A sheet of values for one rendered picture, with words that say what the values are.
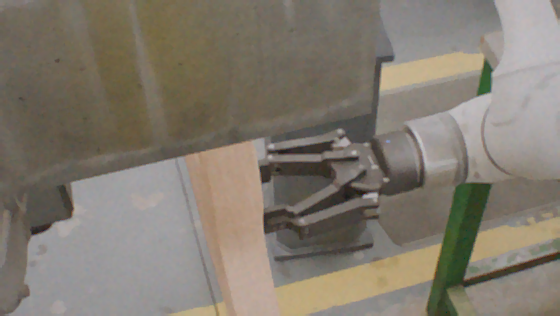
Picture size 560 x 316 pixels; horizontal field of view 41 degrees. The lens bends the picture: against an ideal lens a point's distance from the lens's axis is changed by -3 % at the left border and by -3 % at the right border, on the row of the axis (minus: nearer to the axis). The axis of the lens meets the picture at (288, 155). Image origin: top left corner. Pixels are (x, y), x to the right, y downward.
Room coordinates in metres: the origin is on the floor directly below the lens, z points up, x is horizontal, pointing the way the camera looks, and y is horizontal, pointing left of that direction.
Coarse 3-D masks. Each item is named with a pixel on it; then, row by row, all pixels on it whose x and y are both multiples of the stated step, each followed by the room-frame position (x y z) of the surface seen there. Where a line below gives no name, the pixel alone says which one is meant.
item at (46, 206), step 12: (36, 192) 0.61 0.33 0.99; (48, 192) 0.61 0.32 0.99; (60, 192) 0.62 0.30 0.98; (36, 204) 0.61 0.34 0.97; (48, 204) 0.61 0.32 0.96; (60, 204) 0.62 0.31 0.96; (72, 204) 0.63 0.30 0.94; (36, 216) 0.61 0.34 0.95; (48, 216) 0.61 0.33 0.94; (60, 216) 0.62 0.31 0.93; (72, 216) 0.62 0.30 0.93; (36, 228) 0.63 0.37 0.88; (48, 228) 0.64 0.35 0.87
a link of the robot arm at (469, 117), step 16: (448, 112) 0.64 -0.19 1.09; (464, 112) 0.63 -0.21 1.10; (480, 112) 0.60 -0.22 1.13; (464, 128) 0.60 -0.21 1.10; (480, 128) 0.58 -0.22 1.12; (464, 144) 0.59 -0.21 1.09; (480, 144) 0.57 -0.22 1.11; (480, 160) 0.57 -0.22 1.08; (480, 176) 0.57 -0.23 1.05; (496, 176) 0.56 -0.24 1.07; (512, 176) 0.54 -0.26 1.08
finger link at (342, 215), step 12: (348, 204) 0.52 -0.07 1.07; (360, 204) 0.52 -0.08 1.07; (372, 204) 0.52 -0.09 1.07; (312, 216) 0.50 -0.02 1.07; (324, 216) 0.50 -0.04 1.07; (336, 216) 0.50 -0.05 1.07; (348, 216) 0.51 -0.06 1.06; (360, 216) 0.51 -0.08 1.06; (372, 216) 0.51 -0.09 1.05; (300, 228) 0.49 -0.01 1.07; (312, 228) 0.49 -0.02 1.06; (324, 228) 0.50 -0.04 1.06; (336, 228) 0.50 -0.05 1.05
